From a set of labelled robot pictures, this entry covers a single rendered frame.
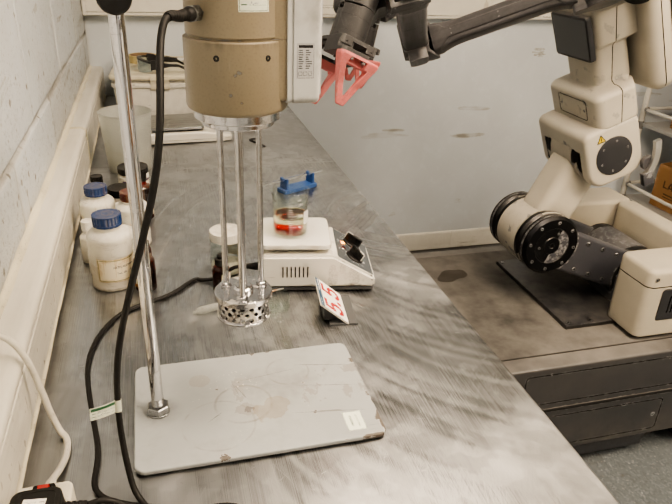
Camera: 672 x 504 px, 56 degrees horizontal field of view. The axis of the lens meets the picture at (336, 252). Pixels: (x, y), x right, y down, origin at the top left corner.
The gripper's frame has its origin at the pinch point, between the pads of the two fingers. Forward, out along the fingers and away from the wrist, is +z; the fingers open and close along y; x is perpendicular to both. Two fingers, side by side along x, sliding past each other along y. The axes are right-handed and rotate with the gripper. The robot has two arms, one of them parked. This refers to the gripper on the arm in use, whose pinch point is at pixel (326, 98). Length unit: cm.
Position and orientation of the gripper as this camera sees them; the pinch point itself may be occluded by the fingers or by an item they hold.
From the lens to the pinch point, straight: 104.0
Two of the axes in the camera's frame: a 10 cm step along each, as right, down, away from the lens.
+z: -3.3, 9.4, 0.8
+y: -4.5, -2.3, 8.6
